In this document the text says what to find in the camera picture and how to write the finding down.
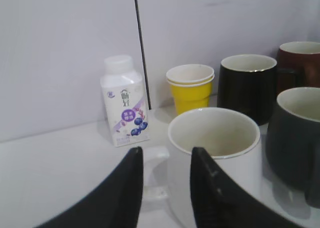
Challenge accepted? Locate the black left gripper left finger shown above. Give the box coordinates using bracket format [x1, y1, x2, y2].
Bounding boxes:
[40, 147, 144, 227]

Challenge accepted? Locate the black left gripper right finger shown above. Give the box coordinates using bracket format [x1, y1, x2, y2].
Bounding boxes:
[189, 147, 299, 227]

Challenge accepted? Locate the white ceramic mug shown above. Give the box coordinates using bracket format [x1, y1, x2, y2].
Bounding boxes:
[142, 107, 261, 228]

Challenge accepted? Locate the yellow paper cup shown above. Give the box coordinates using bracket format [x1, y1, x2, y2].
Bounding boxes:
[167, 76, 215, 115]

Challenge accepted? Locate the inner white paper cup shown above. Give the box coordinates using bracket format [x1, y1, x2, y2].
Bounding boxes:
[166, 64, 215, 84]

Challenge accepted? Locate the grey ceramic mug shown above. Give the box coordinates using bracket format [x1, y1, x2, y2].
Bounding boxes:
[265, 87, 320, 208]

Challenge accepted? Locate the white yogurt carton bottle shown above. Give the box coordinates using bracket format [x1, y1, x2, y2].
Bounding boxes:
[100, 55, 150, 147]

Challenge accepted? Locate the black ceramic mug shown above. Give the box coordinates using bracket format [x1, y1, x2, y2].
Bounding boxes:
[217, 54, 301, 125]

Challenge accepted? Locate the dark red ceramic mug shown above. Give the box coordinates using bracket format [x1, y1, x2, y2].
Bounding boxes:
[276, 41, 320, 92]

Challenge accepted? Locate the black vertical cable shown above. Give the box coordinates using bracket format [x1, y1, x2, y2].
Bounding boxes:
[132, 0, 152, 110]

